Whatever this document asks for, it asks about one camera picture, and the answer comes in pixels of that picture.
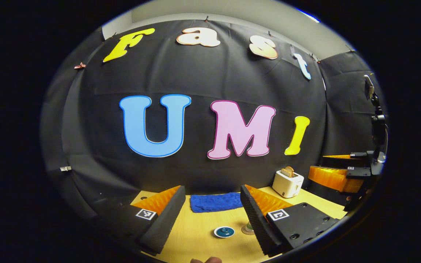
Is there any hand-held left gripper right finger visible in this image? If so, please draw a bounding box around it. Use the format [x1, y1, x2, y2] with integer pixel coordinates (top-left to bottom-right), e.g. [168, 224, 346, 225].
[240, 184, 346, 256]

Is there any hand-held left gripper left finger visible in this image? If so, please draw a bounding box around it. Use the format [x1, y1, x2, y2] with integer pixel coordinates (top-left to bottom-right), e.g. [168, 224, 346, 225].
[95, 185, 186, 256]

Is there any white teacup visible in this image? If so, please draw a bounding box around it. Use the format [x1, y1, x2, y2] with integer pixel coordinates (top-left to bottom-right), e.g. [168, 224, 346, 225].
[213, 226, 235, 239]

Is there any blue towel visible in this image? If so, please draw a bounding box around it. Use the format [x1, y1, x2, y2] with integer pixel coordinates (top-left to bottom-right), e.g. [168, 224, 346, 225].
[190, 193, 244, 213]

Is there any white toaster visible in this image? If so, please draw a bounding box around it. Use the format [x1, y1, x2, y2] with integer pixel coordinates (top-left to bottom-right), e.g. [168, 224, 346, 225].
[272, 170, 304, 198]

